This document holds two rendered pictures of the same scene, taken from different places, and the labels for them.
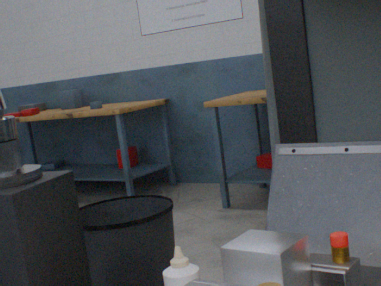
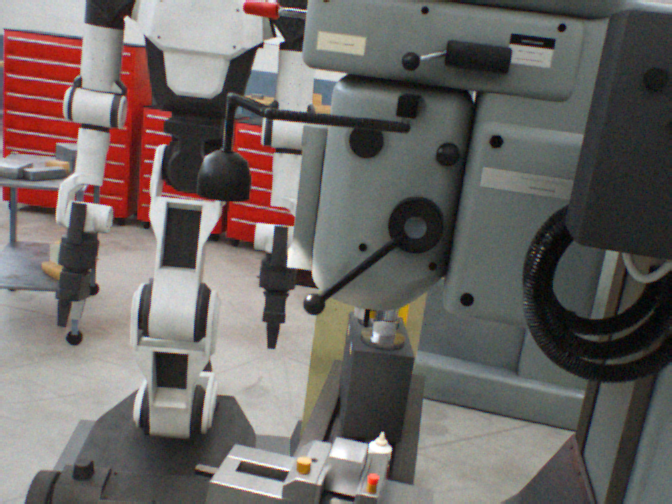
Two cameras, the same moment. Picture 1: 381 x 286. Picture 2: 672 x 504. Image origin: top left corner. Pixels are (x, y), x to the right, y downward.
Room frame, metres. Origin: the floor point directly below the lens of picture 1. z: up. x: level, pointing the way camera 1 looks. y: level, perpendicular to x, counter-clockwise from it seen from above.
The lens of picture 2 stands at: (-0.07, -0.94, 1.66)
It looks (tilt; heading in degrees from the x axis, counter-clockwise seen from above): 15 degrees down; 61
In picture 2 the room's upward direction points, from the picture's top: 8 degrees clockwise
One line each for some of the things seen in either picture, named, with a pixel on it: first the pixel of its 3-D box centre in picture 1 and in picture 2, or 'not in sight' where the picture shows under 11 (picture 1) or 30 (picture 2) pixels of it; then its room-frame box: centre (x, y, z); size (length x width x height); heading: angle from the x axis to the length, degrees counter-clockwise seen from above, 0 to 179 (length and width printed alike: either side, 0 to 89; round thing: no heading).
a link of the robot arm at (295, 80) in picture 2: not in sight; (292, 100); (0.66, 0.70, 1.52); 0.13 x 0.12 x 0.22; 157
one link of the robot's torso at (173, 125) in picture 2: not in sight; (197, 149); (0.48, 0.87, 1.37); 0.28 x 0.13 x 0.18; 67
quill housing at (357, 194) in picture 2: not in sight; (390, 193); (0.49, -0.05, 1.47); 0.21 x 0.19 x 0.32; 54
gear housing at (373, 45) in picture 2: not in sight; (441, 45); (0.52, -0.07, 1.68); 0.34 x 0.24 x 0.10; 144
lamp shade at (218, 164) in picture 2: not in sight; (225, 173); (0.26, 0.00, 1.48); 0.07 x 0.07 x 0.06
